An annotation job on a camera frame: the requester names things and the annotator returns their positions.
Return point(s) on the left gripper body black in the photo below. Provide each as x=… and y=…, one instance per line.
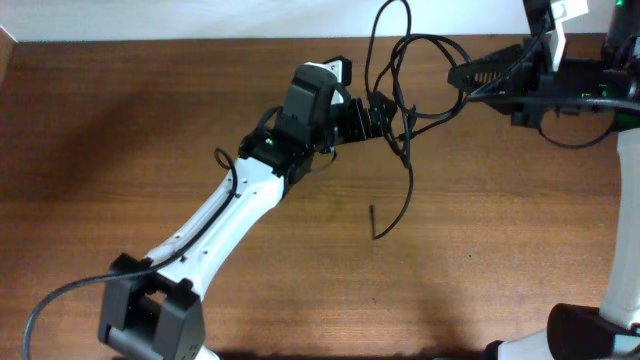
x=348, y=123

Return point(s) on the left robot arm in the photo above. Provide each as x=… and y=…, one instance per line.
x=153, y=307

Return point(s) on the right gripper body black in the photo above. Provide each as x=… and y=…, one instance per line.
x=523, y=93

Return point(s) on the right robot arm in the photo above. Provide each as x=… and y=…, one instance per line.
x=610, y=330

